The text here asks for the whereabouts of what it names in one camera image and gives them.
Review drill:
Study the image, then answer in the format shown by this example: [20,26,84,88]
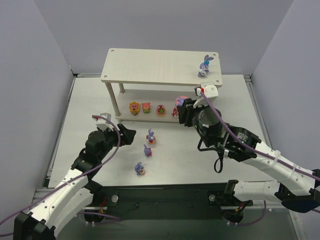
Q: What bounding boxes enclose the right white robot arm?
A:
[176,97,320,213]

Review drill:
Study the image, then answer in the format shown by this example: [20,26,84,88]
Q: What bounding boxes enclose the orange lion toy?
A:
[129,101,140,116]

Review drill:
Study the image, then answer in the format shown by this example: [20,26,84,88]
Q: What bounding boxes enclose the purple bunny pink cake toy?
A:
[175,96,188,108]

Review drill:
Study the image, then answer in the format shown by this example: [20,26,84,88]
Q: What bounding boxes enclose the purple bunny with ball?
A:
[134,162,145,176]

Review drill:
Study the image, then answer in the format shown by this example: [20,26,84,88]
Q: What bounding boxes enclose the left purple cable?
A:
[0,114,126,237]

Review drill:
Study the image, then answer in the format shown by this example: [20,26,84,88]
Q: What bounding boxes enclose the red white bear toy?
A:
[171,107,179,119]

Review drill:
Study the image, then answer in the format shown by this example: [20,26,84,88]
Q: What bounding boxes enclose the purple bunny on red base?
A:
[146,128,156,145]

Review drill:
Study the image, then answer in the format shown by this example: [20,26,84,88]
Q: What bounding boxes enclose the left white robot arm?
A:
[13,122,137,240]

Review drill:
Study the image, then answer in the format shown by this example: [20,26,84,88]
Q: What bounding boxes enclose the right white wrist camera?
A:
[193,82,219,108]

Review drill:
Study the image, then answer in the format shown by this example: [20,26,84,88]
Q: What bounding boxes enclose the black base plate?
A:
[83,183,253,220]

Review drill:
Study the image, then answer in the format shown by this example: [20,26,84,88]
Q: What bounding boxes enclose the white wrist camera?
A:
[193,82,219,108]
[92,113,113,131]

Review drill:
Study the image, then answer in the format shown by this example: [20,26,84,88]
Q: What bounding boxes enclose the purple bunny toy standing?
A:
[143,144,152,157]

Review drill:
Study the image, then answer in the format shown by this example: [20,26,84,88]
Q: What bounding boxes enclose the aluminium frame rail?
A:
[29,187,300,211]

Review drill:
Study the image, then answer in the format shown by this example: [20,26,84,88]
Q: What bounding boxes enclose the purple bunny blue ears toy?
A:
[197,54,214,78]

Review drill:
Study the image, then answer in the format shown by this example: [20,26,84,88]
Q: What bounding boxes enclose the pink bear burger toy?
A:
[141,102,151,114]

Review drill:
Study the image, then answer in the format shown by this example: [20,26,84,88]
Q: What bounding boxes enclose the wooden two-tier shelf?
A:
[100,48,223,123]

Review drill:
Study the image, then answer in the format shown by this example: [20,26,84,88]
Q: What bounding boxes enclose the pink bear clover toy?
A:
[156,104,166,117]

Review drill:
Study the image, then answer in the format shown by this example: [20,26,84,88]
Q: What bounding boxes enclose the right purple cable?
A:
[199,92,320,227]

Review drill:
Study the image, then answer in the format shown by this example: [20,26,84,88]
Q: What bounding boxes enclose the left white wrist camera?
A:
[92,113,113,131]

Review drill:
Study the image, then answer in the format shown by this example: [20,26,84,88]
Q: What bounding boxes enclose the purple cable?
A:
[199,92,320,227]
[0,114,126,237]

